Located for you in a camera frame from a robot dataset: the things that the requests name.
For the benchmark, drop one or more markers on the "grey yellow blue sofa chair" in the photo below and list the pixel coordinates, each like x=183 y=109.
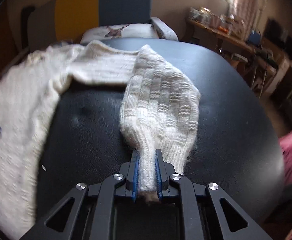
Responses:
x=36 y=24

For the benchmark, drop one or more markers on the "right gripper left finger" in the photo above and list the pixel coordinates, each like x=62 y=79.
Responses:
x=117 y=188

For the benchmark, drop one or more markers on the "wooden side desk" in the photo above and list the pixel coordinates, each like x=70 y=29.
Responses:
x=263 y=67

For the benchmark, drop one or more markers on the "blue bag on desk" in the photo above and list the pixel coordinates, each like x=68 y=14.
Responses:
x=254 y=37

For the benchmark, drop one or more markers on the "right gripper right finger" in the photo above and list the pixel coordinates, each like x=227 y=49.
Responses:
x=175 y=188

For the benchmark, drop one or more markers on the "deer print pillow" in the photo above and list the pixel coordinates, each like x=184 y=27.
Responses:
x=139 y=30

